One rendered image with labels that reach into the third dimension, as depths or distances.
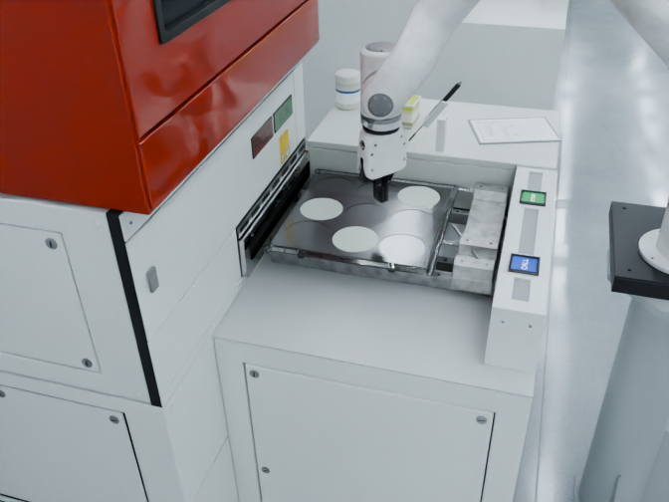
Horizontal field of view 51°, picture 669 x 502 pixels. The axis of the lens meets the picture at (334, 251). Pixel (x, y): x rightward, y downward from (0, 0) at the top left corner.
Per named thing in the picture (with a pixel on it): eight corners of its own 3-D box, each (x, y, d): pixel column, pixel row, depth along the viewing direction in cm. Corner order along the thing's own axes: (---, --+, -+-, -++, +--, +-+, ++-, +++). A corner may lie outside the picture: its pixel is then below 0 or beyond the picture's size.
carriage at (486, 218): (450, 289, 146) (452, 277, 145) (473, 202, 175) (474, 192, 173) (490, 295, 144) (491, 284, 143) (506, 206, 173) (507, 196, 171)
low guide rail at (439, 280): (271, 262, 161) (270, 251, 159) (274, 257, 163) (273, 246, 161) (492, 297, 149) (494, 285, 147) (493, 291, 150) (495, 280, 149)
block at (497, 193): (472, 199, 171) (474, 188, 169) (474, 192, 173) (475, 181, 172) (506, 203, 169) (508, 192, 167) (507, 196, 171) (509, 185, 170)
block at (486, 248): (458, 254, 152) (459, 242, 150) (460, 245, 154) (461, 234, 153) (496, 259, 150) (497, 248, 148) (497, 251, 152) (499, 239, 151)
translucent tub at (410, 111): (385, 126, 186) (385, 102, 183) (393, 116, 192) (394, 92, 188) (412, 129, 184) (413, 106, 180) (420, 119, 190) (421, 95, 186)
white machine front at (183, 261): (151, 404, 125) (106, 213, 103) (299, 187, 190) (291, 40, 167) (166, 408, 125) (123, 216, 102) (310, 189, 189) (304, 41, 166)
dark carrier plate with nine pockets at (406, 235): (270, 246, 153) (269, 244, 153) (318, 173, 180) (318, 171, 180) (426, 270, 145) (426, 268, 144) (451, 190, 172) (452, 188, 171)
